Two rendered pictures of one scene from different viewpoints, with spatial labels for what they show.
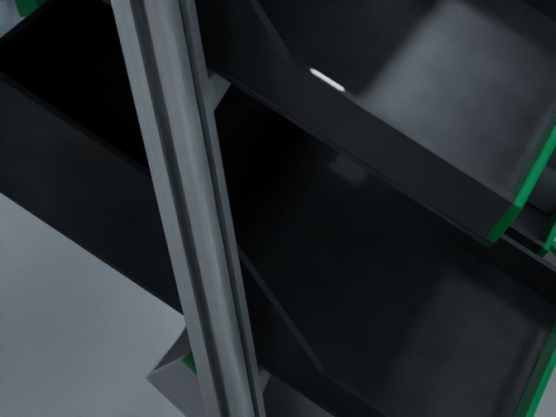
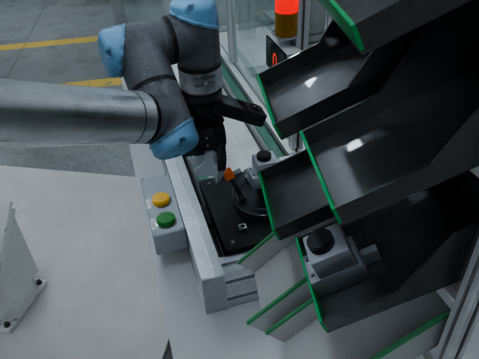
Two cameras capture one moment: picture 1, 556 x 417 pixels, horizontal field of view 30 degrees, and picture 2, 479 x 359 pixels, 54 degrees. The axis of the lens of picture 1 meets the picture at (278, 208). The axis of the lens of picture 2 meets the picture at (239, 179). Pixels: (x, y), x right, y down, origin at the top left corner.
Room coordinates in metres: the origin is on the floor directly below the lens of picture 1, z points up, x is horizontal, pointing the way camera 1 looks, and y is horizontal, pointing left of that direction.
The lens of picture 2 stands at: (0.68, -0.46, 1.64)
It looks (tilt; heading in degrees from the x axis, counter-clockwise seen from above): 38 degrees down; 142
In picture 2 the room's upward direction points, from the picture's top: 3 degrees counter-clockwise
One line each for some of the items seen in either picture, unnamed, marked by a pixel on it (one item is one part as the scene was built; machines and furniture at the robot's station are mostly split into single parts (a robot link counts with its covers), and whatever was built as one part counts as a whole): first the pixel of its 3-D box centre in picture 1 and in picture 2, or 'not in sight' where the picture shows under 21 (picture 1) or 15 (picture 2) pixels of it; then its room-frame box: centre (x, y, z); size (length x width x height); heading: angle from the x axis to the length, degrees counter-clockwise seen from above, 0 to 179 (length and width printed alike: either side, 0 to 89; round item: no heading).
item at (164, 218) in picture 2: not in sight; (166, 220); (-0.01, -0.12, 0.96); 0.04 x 0.04 x 0.02
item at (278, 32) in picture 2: not in sight; (286, 22); (-0.04, 0.26, 1.28); 0.05 x 0.05 x 0.05
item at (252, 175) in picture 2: not in sight; (268, 167); (0.10, 0.08, 1.06); 0.08 x 0.04 x 0.07; 66
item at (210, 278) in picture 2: not in sight; (175, 165); (-0.22, 0.04, 0.91); 0.89 x 0.06 x 0.11; 157
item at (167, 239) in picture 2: not in sight; (162, 211); (-0.07, -0.09, 0.93); 0.21 x 0.07 x 0.06; 157
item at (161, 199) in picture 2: not in sight; (161, 200); (-0.07, -0.09, 0.96); 0.04 x 0.04 x 0.02
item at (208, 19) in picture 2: not in sight; (194, 33); (0.04, -0.04, 1.36); 0.09 x 0.08 x 0.11; 77
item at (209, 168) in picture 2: not in sight; (209, 169); (0.06, -0.04, 1.10); 0.06 x 0.03 x 0.09; 67
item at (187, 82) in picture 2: not in sight; (201, 77); (0.05, -0.03, 1.28); 0.08 x 0.08 x 0.05
